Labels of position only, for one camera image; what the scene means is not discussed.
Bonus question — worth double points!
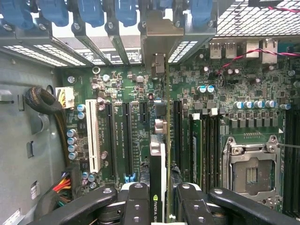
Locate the green RAM stick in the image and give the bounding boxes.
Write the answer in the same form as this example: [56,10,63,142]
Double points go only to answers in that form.
[189,113,203,187]

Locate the empty black RAM slot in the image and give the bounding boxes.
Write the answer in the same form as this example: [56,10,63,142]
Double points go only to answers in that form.
[290,110,296,213]
[296,110,300,213]
[214,110,221,188]
[202,110,209,188]
[284,110,290,213]
[209,108,218,188]

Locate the green motherboard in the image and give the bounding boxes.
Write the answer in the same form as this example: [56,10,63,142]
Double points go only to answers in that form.
[56,38,300,225]

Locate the metal CPU socket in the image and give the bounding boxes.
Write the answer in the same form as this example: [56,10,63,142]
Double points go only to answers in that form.
[221,135,282,210]

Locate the black expansion slot blue latch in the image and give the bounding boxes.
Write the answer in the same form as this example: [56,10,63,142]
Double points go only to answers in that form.
[121,102,137,185]

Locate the long black expansion slot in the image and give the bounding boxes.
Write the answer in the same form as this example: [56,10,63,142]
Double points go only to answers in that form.
[172,100,184,171]
[104,101,119,179]

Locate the white expansion slot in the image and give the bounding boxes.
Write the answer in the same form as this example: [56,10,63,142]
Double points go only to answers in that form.
[85,98,102,172]

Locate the short black expansion slot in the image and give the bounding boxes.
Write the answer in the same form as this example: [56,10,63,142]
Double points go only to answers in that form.
[140,102,150,124]

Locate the CPU socket locking lever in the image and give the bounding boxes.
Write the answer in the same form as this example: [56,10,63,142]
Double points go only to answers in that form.
[275,143,300,149]

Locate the white power connector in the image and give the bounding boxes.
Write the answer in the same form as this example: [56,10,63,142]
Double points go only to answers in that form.
[55,85,75,110]

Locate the black open PC case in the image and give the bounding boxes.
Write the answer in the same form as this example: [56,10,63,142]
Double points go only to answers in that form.
[0,0,300,225]

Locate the vented metal slot cover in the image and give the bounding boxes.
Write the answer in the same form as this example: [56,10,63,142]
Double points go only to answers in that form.
[32,43,87,68]
[168,40,200,64]
[1,44,68,68]

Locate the metal USB port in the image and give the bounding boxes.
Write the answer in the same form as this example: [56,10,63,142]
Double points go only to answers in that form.
[224,42,238,59]
[209,42,223,60]

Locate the metal network port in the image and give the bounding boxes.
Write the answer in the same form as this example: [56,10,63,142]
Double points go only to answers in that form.
[261,37,279,64]
[245,40,260,59]

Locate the blue slot clip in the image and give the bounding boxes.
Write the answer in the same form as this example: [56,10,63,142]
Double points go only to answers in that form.
[77,0,105,28]
[159,0,174,10]
[189,0,214,25]
[114,0,138,28]
[38,0,70,27]
[0,0,32,30]

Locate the coloured power wire bundle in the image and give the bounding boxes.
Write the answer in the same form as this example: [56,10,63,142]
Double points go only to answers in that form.
[37,163,82,211]

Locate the black sleeved cable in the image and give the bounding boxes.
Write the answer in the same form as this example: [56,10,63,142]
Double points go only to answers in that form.
[24,86,71,168]

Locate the red black twisted wire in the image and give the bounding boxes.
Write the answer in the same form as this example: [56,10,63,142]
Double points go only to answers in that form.
[268,6,300,14]
[214,48,300,79]

